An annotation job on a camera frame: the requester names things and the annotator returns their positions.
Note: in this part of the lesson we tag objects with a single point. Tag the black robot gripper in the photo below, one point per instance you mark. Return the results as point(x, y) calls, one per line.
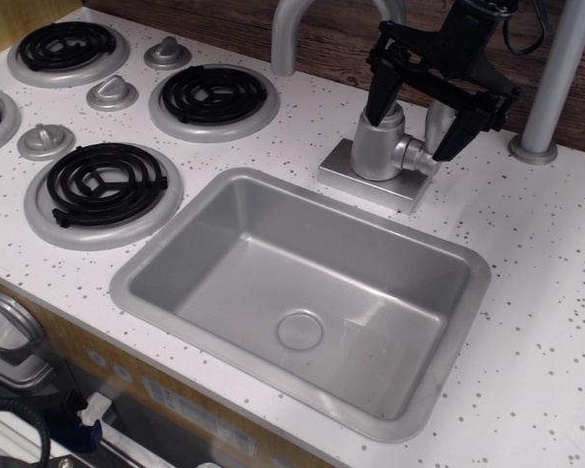
point(449, 65)

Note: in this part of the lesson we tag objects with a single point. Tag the silver faucet lever handle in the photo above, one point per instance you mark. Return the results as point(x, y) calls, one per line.
point(412, 154)

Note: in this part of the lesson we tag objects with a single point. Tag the grey vertical support pole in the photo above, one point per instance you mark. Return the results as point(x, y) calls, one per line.
point(535, 145)

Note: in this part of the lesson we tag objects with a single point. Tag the silver toy faucet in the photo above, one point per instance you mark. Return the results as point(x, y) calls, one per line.
point(383, 164)

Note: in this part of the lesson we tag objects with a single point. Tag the back right stove burner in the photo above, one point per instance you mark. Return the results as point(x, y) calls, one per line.
point(213, 103)

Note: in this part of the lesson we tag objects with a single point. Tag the grey plastic sink basin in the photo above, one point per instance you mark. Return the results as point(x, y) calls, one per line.
point(356, 316)

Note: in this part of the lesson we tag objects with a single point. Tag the silver stove knob top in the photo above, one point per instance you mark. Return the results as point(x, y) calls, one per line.
point(167, 54)

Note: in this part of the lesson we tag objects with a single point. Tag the silver stove knob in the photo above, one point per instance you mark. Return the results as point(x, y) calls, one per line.
point(45, 142)
point(113, 94)
point(167, 54)

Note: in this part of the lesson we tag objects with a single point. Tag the silver stove knob middle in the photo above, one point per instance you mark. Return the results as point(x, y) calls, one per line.
point(113, 94)

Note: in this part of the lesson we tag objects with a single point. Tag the front right stove burner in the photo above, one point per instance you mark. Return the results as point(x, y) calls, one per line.
point(103, 196)

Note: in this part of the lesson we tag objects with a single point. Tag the back left stove burner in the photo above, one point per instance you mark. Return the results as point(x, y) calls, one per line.
point(67, 54)

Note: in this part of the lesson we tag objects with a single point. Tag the silver stove knob lower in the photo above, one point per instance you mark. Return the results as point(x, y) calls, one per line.
point(45, 142)

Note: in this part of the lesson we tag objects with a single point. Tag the silver oven dial knob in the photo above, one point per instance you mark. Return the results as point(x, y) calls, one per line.
point(20, 332)

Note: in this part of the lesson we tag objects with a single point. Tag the silver oven door handle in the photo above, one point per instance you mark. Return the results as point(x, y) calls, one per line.
point(27, 378)

